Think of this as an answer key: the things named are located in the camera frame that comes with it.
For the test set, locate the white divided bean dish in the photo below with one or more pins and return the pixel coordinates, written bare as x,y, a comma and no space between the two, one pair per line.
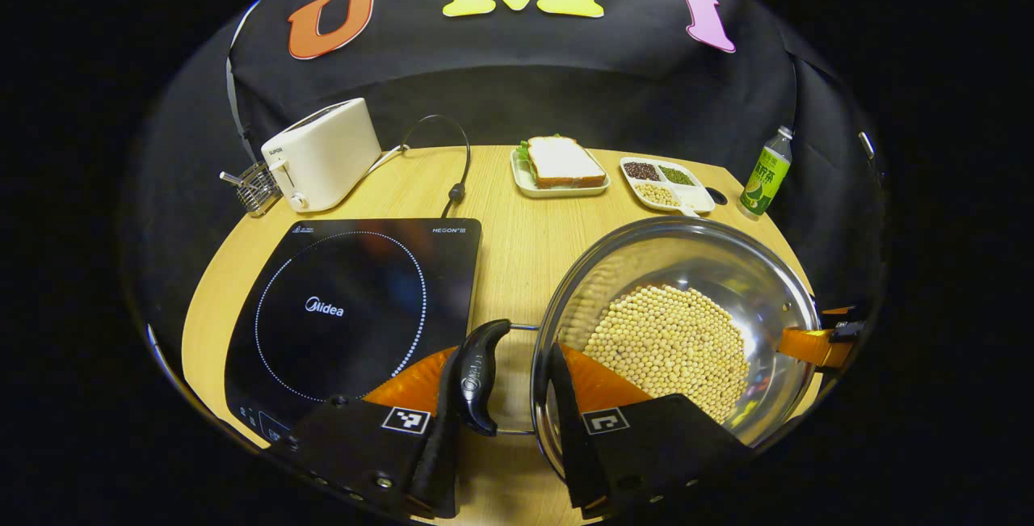
666,187

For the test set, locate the white sandwich plate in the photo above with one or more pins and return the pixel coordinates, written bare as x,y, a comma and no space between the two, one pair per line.
557,191

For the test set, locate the white toaster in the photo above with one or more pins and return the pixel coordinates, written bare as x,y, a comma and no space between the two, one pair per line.
327,154

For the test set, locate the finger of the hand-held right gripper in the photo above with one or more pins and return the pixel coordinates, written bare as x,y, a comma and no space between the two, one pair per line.
812,347
844,316

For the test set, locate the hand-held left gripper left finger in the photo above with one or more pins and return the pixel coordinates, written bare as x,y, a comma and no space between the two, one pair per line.
436,469

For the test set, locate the green drink bottle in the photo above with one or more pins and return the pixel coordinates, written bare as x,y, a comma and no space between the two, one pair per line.
763,178

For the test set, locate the black induction cooktop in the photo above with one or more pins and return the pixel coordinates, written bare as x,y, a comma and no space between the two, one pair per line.
347,308

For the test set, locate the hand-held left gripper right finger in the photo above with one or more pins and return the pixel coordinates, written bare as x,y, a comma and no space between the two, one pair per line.
575,445

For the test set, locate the sandwich with lettuce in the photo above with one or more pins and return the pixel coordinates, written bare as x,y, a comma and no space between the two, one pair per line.
565,164

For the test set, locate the pile of soybeans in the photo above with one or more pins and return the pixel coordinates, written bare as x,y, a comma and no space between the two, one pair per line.
670,348

